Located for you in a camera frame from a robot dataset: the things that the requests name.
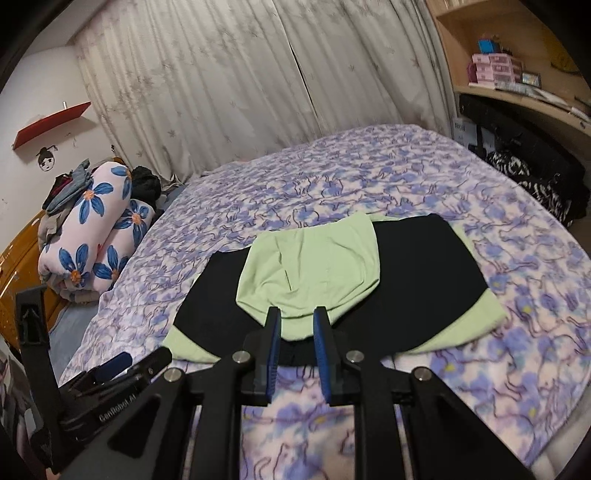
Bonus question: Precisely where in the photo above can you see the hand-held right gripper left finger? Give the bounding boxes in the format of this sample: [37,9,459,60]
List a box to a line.
[58,305,283,480]

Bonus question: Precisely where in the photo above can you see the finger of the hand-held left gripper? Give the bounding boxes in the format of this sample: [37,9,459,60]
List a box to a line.
[129,347,174,380]
[95,352,134,384]

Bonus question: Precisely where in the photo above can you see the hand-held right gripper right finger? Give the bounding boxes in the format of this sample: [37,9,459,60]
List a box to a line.
[313,305,536,480]

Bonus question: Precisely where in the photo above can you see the green and black sweatshirt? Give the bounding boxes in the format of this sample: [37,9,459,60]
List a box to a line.
[161,212,509,368]

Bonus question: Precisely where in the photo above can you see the pile of grey clothes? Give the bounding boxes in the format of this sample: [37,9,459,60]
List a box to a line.
[39,159,94,246]

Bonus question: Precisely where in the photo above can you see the black bundled clothes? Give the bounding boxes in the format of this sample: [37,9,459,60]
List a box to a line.
[131,165,163,205]

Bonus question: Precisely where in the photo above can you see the orange wooden headboard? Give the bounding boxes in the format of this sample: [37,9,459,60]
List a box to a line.
[0,215,70,352]

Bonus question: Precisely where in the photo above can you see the rolled blue flower quilt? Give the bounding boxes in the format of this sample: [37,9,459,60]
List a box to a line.
[39,160,158,302]

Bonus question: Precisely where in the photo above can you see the purple floral blanket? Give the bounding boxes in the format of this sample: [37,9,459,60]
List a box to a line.
[60,124,591,480]

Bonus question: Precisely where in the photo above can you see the white cardboard box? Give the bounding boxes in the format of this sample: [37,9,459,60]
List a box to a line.
[451,117,479,145]

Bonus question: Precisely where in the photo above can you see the black and white patterned cloth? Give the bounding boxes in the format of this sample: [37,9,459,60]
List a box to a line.
[485,150,574,223]

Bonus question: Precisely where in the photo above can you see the pale patterned curtain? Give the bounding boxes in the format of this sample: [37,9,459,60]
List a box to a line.
[74,0,459,186]

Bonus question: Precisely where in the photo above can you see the pink drawer boxes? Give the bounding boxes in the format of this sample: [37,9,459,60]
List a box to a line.
[468,53,525,89]

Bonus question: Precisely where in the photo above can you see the wooden desk with shelf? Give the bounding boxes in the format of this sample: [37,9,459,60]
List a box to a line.
[425,0,591,155]

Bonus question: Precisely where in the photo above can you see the yellow object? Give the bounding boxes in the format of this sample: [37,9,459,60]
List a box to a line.
[553,46,581,75]

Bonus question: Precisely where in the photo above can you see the cartoon face wall sticker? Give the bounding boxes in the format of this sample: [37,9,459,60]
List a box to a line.
[36,144,59,173]

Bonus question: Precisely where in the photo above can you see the red wall shelf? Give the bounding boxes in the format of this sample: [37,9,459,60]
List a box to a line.
[13,102,92,151]

